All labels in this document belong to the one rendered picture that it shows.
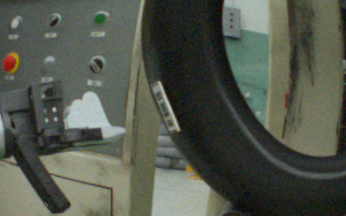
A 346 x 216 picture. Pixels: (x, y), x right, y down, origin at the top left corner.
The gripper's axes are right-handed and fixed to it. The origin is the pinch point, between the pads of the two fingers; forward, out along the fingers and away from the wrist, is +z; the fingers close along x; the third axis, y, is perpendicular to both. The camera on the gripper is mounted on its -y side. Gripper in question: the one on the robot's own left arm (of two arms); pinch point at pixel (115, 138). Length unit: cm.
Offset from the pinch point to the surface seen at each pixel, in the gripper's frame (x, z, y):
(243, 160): -4.5, 13.9, -5.5
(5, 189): 91, 16, 4
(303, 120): 17.9, 46.1, 1.3
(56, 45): 76, 34, 33
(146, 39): 1.6, 8.0, 11.8
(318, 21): 10, 51, 18
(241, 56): 706, 575, 174
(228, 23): 697, 564, 206
